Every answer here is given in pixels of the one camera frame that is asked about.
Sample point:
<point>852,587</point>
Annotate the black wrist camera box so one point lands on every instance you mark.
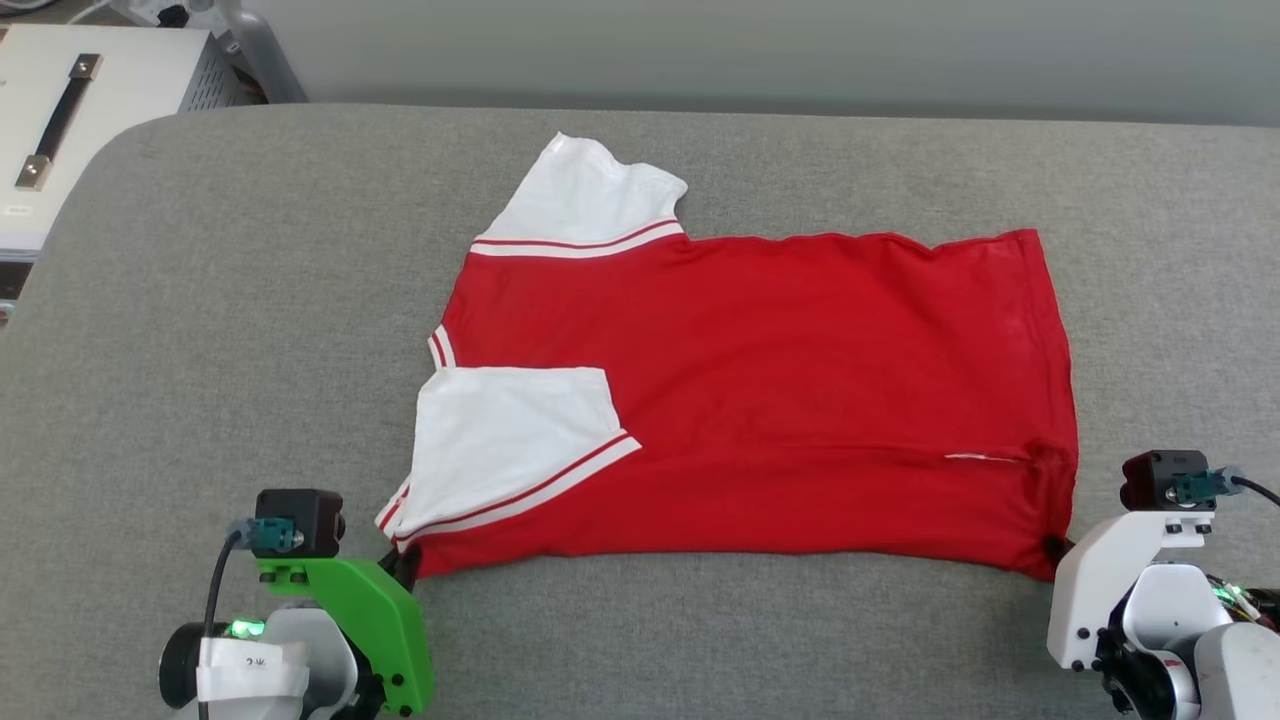
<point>1160,478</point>
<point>300,522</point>

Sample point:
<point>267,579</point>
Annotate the red and white basketball jersey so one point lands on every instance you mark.
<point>780,400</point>

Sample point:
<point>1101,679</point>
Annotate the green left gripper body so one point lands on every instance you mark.
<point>380,620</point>

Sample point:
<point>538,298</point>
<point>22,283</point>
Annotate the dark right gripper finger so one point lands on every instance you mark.
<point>1055,548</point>

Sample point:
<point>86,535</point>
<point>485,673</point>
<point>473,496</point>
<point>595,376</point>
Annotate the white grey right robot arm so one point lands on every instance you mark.
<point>1180,640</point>

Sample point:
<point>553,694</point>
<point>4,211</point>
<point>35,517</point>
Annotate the white paper label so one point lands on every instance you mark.
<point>250,672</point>

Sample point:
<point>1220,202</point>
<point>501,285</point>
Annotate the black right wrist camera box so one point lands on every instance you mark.
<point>1160,478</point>

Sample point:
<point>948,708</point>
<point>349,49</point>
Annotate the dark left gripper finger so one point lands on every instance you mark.
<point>405,568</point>

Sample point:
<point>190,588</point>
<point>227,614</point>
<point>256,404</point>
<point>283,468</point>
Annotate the grey partition post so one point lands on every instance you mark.
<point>265,60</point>

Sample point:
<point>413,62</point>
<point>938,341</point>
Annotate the white metal case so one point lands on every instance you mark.
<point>130,90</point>

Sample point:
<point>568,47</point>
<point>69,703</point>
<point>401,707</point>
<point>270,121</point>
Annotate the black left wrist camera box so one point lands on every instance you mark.
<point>300,522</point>

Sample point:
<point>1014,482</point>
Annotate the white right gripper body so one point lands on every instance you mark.
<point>1100,580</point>

